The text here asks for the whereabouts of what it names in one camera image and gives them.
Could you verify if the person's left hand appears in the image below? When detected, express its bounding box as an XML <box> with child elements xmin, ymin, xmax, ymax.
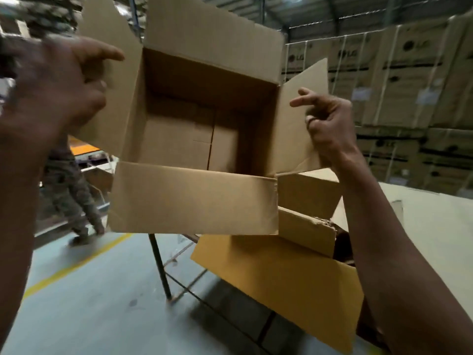
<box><xmin>0</xmin><ymin>35</ymin><xmax>126</xmax><ymax>171</ymax></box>

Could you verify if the person's right hand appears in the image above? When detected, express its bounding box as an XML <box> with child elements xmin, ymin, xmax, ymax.
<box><xmin>289</xmin><ymin>87</ymin><xmax>360</xmax><ymax>170</ymax></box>

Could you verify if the green white CM-1 box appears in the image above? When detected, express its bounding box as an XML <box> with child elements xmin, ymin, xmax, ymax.
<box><xmin>277</xmin><ymin>168</ymin><xmax>350</xmax><ymax>258</ymax></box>

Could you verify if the small pale cardboard box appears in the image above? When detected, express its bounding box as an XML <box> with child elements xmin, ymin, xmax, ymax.
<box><xmin>75</xmin><ymin>0</ymin><xmax>330</xmax><ymax>236</ymax></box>

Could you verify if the large yellow cardboard box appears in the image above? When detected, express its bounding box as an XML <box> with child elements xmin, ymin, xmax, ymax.
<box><xmin>190</xmin><ymin>234</ymin><xmax>365</xmax><ymax>354</ymax></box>

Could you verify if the person's right forearm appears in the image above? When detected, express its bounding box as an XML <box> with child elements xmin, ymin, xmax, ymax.
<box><xmin>332</xmin><ymin>149</ymin><xmax>473</xmax><ymax>355</ymax></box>

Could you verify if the orange top metal shelf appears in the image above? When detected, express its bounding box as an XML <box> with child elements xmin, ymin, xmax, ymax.
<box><xmin>68</xmin><ymin>136</ymin><xmax>119</xmax><ymax>174</ymax></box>

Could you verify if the wall of strapped appliance cartons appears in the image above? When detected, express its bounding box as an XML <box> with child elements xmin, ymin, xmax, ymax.
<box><xmin>282</xmin><ymin>10</ymin><xmax>473</xmax><ymax>199</ymax></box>

